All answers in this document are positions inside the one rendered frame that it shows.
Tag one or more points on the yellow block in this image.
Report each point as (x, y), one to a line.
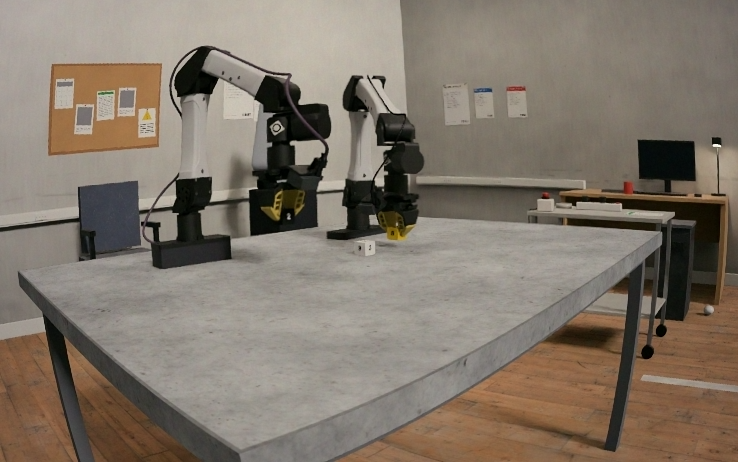
(394, 234)

